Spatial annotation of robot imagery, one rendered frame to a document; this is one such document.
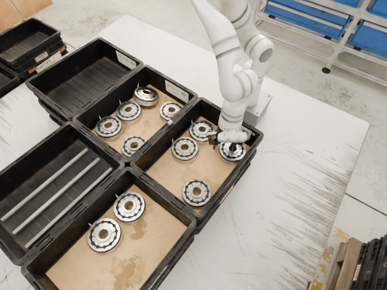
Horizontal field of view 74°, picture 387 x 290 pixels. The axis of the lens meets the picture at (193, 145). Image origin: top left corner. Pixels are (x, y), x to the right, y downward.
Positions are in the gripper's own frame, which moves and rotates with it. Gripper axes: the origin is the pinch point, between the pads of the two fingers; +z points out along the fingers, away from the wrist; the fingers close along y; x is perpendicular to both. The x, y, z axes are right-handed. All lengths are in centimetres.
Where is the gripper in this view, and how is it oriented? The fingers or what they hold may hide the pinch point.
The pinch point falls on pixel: (223, 147)
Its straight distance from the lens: 96.2
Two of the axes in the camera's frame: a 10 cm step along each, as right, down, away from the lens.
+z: -0.3, 5.4, 8.4
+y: -10.0, 0.1, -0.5
